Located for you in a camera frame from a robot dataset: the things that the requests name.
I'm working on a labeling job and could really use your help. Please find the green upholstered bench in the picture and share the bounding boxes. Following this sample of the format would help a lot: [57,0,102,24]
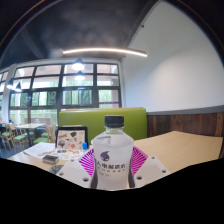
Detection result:
[58,107,148,143]

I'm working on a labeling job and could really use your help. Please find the long curved linear light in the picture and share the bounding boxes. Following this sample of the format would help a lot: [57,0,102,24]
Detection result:
[62,47,148,58]

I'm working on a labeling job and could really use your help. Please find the sticker-covered black tablet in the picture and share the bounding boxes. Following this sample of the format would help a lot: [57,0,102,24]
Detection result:
[54,125,89,152]

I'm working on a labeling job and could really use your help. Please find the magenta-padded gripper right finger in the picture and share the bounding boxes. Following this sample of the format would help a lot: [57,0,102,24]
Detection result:
[127,145,171,188]

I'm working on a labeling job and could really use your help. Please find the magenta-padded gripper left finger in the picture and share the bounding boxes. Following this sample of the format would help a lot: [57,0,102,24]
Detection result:
[55,148,98,189]

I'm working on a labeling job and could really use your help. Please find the light wooden dining table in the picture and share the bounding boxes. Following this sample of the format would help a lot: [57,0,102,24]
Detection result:
[14,122,46,144]

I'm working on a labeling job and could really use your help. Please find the wooden green-seated chairs group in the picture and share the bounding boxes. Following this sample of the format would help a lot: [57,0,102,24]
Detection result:
[0,123,58,151]

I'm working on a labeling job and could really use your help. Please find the dark-framed window wall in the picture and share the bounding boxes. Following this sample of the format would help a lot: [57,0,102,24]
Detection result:
[0,63,122,126]

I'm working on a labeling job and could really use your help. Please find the white paper sheets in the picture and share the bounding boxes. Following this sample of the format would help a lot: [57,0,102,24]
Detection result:
[23,142,56,158]

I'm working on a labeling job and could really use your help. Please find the small dark box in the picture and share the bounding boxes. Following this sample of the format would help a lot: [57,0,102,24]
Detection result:
[42,154,60,165]

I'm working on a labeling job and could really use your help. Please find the clear black-capped water bottle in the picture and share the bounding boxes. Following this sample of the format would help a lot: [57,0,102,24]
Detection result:
[91,115,135,192]

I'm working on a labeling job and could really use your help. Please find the pendant ceiling lights group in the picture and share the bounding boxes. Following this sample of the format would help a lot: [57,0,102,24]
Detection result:
[5,58,87,93]

